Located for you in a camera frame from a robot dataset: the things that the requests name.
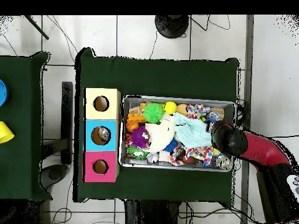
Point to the small colourful dotted cloth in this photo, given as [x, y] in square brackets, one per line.
[195, 110]

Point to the cream white cloth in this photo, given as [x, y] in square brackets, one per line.
[161, 133]

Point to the orange toy building block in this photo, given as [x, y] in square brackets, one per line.
[135, 122]

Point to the silver crushed can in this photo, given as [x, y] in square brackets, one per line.
[223, 163]

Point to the wooden box with three holes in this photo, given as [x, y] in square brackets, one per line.
[91, 95]

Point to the yellow ball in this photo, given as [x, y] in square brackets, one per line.
[170, 108]

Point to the shallow clear mesh bin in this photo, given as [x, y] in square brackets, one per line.
[128, 163]

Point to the large colourful dotted cloth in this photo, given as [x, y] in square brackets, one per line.
[201, 154]

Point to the yellow cup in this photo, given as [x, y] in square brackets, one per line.
[4, 133]

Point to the black panel stand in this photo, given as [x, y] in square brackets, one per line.
[67, 121]

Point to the green toy with white eyes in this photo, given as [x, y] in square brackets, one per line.
[137, 152]

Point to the mint green cloth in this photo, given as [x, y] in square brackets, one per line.
[194, 131]

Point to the green cloth side table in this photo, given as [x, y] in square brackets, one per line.
[23, 163]

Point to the black round stand base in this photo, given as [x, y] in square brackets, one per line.
[172, 25]

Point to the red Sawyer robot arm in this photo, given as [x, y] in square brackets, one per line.
[261, 149]

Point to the dark green table cloth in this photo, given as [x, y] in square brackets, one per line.
[163, 79]

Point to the black pole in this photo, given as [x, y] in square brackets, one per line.
[37, 28]

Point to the green spiky rubber ball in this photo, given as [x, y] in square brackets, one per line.
[153, 112]

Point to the grey round stand foot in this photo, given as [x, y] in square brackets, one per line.
[55, 175]

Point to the blue round object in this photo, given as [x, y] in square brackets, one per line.
[3, 92]

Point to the purple spiky ball with eyes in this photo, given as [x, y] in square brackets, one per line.
[139, 138]

